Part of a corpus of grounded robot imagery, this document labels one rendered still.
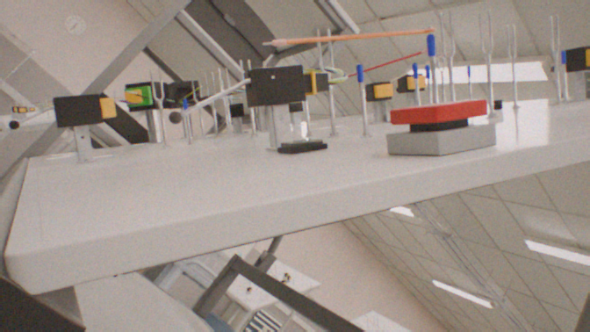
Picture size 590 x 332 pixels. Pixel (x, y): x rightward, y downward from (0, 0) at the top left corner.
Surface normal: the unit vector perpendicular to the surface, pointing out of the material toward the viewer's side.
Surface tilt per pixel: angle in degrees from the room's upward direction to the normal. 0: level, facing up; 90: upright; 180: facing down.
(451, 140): 90
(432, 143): 139
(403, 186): 90
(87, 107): 90
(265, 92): 94
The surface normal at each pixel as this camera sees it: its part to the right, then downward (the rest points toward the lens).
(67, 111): 0.47, 0.05
